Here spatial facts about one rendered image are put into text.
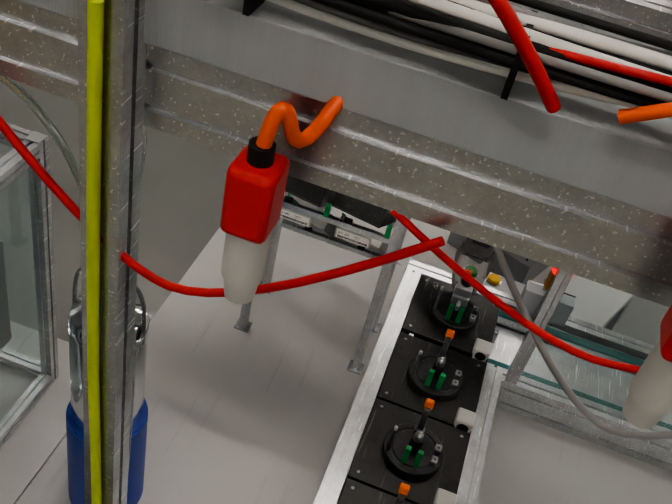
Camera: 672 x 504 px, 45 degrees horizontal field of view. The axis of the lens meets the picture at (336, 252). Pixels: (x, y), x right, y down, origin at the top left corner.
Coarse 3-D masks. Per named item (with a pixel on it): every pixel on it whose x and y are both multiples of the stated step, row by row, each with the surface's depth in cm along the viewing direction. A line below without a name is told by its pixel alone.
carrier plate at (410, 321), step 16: (416, 288) 230; (432, 288) 231; (448, 288) 232; (416, 304) 225; (480, 304) 230; (416, 320) 220; (432, 320) 221; (480, 320) 225; (496, 320) 226; (416, 336) 217; (432, 336) 216; (464, 336) 219; (480, 336) 220; (464, 352) 215
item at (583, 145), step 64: (64, 0) 75; (192, 0) 71; (256, 64) 73; (320, 64) 71; (384, 64) 69; (448, 64) 71; (448, 128) 71; (512, 128) 69; (576, 128) 68; (640, 128) 68; (640, 192) 69
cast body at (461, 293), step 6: (462, 282) 214; (456, 288) 214; (462, 288) 214; (468, 288) 214; (456, 294) 216; (462, 294) 215; (468, 294) 214; (456, 300) 217; (462, 300) 216; (468, 300) 216; (456, 306) 215; (462, 306) 218
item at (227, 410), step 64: (320, 256) 249; (192, 320) 219; (256, 320) 224; (320, 320) 229; (384, 320) 234; (192, 384) 203; (256, 384) 207; (320, 384) 211; (64, 448) 183; (192, 448) 189; (256, 448) 193; (320, 448) 196; (512, 448) 207; (576, 448) 211
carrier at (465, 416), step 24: (408, 336) 215; (408, 360) 208; (432, 360) 207; (456, 360) 211; (384, 384) 200; (408, 384) 202; (432, 384) 201; (456, 384) 200; (480, 384) 207; (408, 408) 196; (456, 408) 199
